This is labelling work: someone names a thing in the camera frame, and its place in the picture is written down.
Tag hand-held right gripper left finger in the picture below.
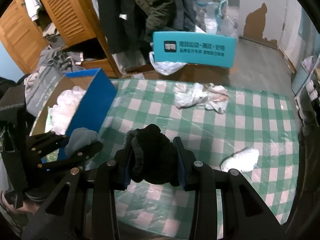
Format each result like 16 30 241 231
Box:
21 145 133 240

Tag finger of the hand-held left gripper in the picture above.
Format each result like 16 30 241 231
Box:
37 141 104 172
25 132 70 165

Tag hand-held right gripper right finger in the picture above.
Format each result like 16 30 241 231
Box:
173 136 288 240

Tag grey sock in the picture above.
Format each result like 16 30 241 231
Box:
64 127 100 157

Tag black sock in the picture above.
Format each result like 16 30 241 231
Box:
124 124 182 187

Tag white mesh bath pouf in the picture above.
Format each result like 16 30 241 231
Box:
51 86 88 134

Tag blue-rimmed cardboard shoe box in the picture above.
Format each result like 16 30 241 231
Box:
45 69 118 161

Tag grey printed fabric bag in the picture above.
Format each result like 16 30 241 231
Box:
24 66 66 117

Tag white rolled sock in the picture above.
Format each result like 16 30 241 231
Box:
220 148 260 173

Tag white crumpled sock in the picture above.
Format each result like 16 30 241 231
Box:
174 82 209 109

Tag green white checkered tablecloth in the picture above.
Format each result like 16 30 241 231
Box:
30 79 300 240

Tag grey hoodie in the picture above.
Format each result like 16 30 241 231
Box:
40 46 86 73

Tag grey clothes in wardrobe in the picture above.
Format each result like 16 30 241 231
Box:
41 22 67 50

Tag wooden wardrobe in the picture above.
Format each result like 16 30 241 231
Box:
0 0 121 78

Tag teal cardboard box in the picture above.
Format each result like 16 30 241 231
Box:
152 31 237 68

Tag louvered wooden wardrobe door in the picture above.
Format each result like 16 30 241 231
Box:
32 0 101 47

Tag black hanging coat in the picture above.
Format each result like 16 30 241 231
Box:
96 0 151 55

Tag white garment in wardrobe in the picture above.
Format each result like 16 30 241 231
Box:
22 0 43 22

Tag olive hanging jacket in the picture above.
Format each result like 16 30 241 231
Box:
130 0 181 43

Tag small white bag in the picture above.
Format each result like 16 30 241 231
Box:
301 56 316 73

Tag dark blue hanging coat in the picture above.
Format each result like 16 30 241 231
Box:
175 0 198 32

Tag blue white plastic bag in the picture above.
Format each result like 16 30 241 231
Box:
192 0 238 37

